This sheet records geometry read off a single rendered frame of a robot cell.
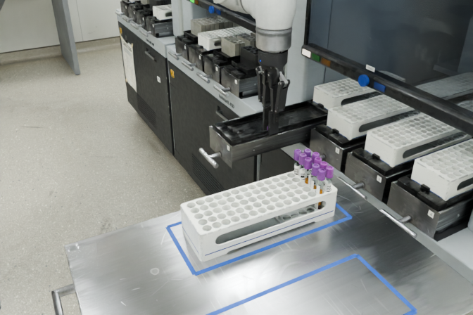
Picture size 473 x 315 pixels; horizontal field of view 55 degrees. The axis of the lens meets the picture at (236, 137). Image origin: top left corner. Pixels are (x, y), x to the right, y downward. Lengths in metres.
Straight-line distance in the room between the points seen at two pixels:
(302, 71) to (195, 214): 0.73
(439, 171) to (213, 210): 0.51
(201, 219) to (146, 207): 1.52
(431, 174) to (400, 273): 0.29
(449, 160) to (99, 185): 1.87
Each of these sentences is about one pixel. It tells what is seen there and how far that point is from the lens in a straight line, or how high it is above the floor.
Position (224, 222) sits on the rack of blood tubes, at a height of 0.87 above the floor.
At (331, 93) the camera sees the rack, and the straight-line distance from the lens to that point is 1.41.
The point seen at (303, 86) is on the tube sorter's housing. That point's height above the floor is 0.85.
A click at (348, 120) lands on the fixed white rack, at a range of 1.24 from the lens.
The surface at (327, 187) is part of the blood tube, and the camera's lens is 0.91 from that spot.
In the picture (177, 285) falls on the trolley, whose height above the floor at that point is 0.82.
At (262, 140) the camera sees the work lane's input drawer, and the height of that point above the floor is 0.80.
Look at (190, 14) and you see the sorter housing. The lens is 2.16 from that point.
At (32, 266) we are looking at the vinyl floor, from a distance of 2.17.
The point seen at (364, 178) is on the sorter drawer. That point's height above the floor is 0.77.
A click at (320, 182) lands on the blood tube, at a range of 0.89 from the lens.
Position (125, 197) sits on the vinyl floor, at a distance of 2.43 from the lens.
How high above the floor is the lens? 1.41
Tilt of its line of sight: 29 degrees down
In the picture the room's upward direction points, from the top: straight up
